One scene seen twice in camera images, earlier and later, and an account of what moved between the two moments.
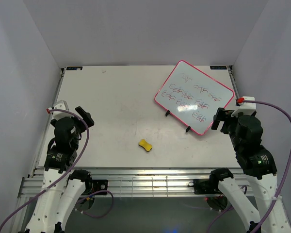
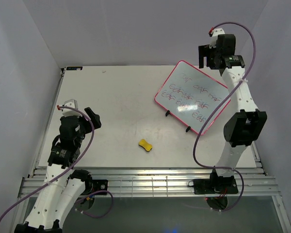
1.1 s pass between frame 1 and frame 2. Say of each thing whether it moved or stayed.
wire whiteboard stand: stayed
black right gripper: moved
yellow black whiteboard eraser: stayed
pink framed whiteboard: stayed
